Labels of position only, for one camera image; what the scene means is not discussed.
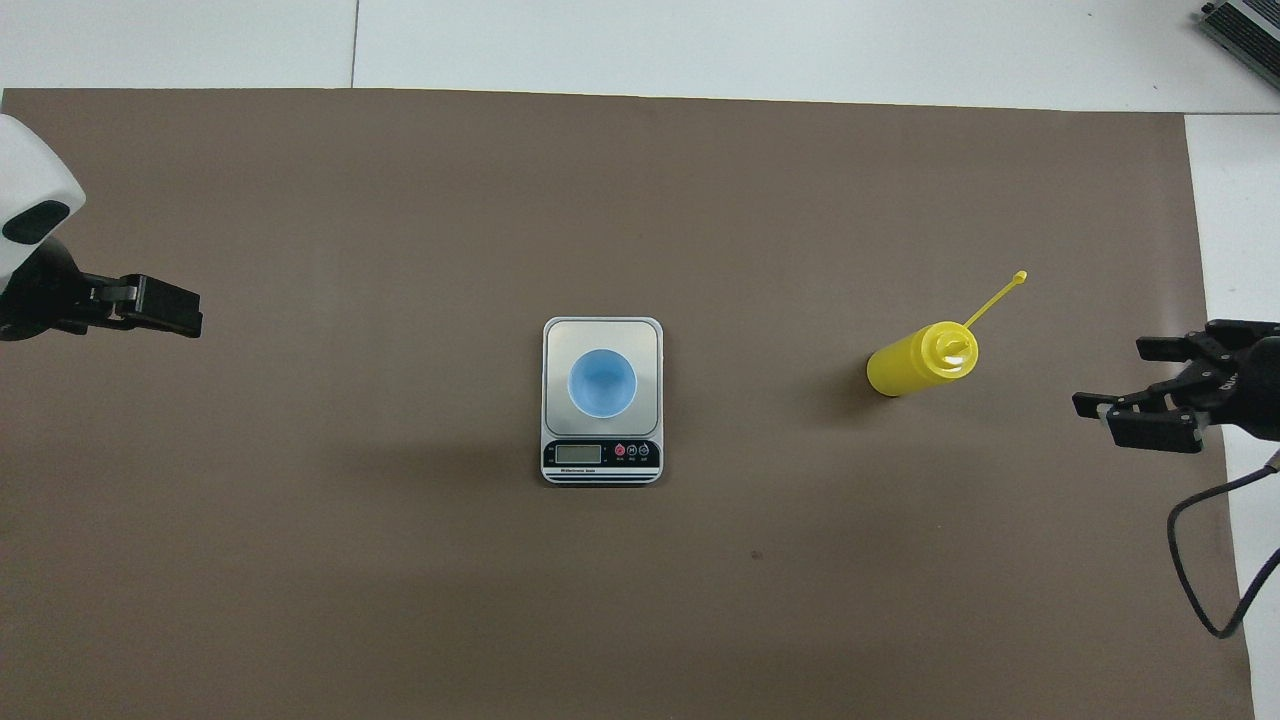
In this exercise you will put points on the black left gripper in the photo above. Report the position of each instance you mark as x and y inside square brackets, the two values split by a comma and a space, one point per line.
[35, 295]

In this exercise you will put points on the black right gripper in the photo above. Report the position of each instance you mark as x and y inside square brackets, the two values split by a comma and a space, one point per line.
[1255, 395]

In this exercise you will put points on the yellow squeeze bottle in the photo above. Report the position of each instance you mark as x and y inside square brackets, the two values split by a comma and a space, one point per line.
[905, 365]

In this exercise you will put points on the light blue plastic cup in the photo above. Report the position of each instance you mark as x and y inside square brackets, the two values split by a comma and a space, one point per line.
[602, 382]

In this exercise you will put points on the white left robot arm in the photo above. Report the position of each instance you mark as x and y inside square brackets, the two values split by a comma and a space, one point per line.
[30, 170]

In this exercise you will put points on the silver digital kitchen scale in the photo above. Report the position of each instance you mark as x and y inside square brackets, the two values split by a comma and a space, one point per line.
[555, 335]

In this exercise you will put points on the grey ribbed metal device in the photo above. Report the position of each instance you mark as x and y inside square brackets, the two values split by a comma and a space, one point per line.
[1250, 30]

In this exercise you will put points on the brown paper table mat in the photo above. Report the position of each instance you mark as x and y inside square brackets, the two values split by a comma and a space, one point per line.
[400, 600]

